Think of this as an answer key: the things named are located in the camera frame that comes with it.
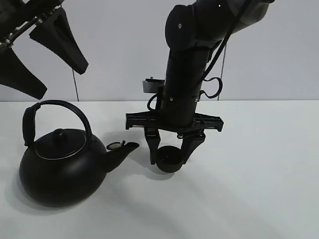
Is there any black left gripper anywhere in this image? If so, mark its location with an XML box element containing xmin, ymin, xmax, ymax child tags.
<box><xmin>0</xmin><ymin>0</ymin><xmax>88</xmax><ymax>99</ymax></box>

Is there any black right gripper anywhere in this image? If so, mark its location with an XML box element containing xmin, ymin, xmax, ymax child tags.
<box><xmin>125</xmin><ymin>98</ymin><xmax>223</xmax><ymax>165</ymax></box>

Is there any small black teacup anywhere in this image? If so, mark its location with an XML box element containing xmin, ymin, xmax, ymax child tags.
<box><xmin>156</xmin><ymin>145</ymin><xmax>183</xmax><ymax>173</ymax></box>

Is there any black round teapot kettle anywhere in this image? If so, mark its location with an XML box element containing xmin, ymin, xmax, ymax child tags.
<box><xmin>18</xmin><ymin>100</ymin><xmax>139</xmax><ymax>207</ymax></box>

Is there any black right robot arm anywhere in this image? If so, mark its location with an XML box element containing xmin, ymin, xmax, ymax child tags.
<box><xmin>126</xmin><ymin>0</ymin><xmax>270</xmax><ymax>173</ymax></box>

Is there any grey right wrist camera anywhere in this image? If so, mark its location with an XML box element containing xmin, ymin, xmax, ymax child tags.
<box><xmin>142</xmin><ymin>77</ymin><xmax>165</xmax><ymax>94</ymax></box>

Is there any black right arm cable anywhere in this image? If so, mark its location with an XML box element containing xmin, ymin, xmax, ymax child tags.
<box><xmin>198</xmin><ymin>0</ymin><xmax>252</xmax><ymax>99</ymax></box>

